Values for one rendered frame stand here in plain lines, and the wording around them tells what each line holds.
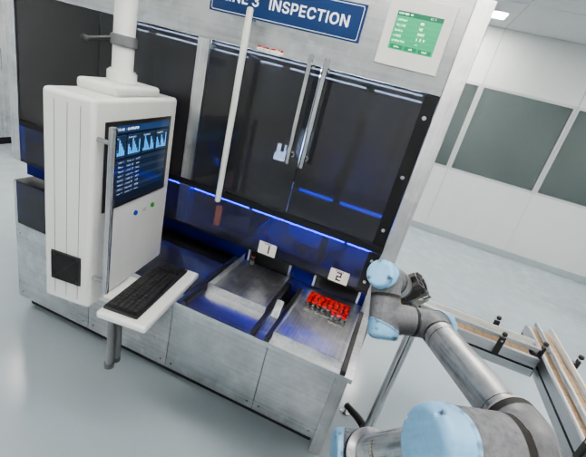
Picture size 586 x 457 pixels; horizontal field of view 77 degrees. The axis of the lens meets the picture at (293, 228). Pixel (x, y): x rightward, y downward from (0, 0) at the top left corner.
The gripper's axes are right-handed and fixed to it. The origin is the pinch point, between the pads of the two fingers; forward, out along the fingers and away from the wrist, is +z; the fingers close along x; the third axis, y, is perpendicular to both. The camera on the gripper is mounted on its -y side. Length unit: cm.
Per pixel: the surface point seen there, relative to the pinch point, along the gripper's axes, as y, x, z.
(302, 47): 5, 91, -36
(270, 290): -57, 28, 7
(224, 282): -70, 34, -8
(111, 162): -56, 54, -70
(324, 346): -37.1, -3.1, 3.6
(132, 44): -39, 93, -75
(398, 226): 3.2, 31.7, 11.6
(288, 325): -47.4, 7.8, -0.6
